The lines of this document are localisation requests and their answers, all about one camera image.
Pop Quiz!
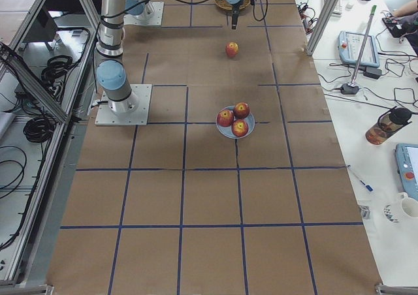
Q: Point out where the woven wicker basket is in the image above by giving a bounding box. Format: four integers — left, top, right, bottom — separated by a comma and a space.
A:
214, 0, 251, 13

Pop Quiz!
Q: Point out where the blue teach pendant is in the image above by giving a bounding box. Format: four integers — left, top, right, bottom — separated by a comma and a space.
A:
338, 31, 380, 68
395, 144, 418, 200

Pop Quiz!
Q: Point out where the blue white pen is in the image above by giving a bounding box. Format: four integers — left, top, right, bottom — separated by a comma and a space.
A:
347, 164, 374, 193

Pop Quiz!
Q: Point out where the red apple plate front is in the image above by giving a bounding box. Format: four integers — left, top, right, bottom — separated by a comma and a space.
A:
231, 119, 249, 137

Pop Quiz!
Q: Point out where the aluminium frame post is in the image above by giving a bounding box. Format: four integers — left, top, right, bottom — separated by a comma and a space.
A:
305, 0, 338, 56

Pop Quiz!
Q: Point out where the red apple plate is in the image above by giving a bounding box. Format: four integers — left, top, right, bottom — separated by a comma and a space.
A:
233, 102, 250, 119
231, 119, 249, 137

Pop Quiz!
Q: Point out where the red apple plate back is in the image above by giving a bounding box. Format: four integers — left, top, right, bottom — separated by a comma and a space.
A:
233, 102, 250, 119

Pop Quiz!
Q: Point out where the red yellow apple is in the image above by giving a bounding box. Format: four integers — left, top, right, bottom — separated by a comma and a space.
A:
225, 41, 239, 59

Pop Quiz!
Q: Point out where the grey stick green tip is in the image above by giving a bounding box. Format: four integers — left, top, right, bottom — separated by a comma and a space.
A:
347, 5, 377, 88

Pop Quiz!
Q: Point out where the brown paper table cover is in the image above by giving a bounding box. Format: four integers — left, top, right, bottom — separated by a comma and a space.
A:
47, 0, 380, 294

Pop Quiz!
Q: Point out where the glass tea bottle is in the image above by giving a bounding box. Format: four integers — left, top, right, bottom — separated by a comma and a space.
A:
365, 107, 412, 145

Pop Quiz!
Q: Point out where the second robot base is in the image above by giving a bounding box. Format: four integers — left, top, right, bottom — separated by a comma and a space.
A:
123, 1, 164, 27

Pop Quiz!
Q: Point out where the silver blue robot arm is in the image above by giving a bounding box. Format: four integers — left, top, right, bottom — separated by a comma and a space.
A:
96, 0, 253, 115

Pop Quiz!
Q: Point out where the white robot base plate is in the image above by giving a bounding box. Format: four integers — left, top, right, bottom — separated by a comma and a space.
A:
95, 84, 152, 126

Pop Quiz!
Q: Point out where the white mug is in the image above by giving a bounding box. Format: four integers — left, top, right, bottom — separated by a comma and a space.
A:
383, 192, 417, 223

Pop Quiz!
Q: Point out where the light blue plate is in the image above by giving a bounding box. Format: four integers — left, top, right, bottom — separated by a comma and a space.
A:
216, 106, 255, 139

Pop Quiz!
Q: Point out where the black power adapter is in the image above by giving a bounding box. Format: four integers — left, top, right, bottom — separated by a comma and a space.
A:
363, 67, 382, 80

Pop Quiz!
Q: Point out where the red apple on plate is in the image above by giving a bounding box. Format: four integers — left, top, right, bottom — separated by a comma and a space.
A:
216, 109, 234, 127

